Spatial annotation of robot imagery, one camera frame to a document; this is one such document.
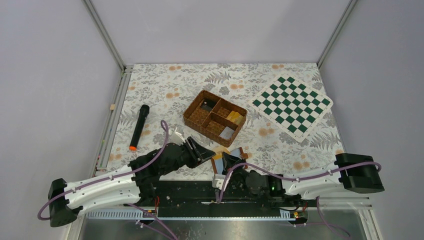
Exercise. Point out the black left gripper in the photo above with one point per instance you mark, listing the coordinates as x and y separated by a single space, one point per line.
191 150

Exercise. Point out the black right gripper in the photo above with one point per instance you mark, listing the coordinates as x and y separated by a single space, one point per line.
232 168

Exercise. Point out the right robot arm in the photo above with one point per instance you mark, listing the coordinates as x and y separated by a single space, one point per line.
349 172

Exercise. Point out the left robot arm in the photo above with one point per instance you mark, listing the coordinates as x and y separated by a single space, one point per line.
131 184

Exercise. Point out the grey card in basket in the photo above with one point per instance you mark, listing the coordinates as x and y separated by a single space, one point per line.
226 133

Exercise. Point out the brown woven divided basket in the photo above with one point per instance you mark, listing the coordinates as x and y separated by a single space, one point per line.
211 124

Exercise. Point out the yellow block in basket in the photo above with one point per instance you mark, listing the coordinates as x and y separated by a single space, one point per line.
235 117

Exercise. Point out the black item in basket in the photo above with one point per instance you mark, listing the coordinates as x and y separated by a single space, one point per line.
208 104

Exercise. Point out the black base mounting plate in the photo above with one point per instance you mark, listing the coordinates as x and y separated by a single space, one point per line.
198 199

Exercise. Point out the floral patterned table mat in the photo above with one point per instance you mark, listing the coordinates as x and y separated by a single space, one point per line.
168 90

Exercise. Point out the black microphone orange end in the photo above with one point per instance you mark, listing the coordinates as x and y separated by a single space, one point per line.
141 119

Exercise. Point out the green white chessboard mat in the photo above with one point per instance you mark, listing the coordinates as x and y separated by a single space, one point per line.
291 104

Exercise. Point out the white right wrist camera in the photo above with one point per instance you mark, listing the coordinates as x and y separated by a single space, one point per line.
218 181

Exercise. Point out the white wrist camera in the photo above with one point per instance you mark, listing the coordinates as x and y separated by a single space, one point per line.
218 181
177 137

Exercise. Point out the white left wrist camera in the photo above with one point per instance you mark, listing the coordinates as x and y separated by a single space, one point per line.
177 137

